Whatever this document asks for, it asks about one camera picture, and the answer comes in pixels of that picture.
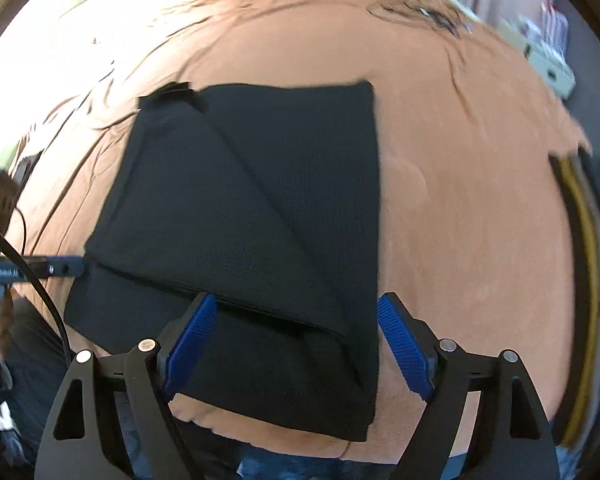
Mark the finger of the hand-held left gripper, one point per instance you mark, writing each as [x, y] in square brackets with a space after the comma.
[60, 267]

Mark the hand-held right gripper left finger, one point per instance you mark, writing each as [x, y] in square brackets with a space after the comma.
[190, 345]

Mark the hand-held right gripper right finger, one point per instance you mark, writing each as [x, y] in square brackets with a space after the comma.
[405, 345]

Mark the black garment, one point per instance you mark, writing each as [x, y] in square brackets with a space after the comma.
[255, 185]

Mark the pile of folded clothes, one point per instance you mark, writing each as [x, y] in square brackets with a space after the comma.
[587, 260]

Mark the dark ribbed cloth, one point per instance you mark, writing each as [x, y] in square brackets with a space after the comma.
[30, 380]

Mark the orange blanket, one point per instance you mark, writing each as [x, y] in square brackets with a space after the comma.
[455, 210]

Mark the person's blue jeans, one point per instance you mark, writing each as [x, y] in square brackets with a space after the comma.
[290, 465]

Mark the white drawer cabinet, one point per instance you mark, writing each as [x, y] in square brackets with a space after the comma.
[555, 75]

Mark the striped bag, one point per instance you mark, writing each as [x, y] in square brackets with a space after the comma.
[555, 20]

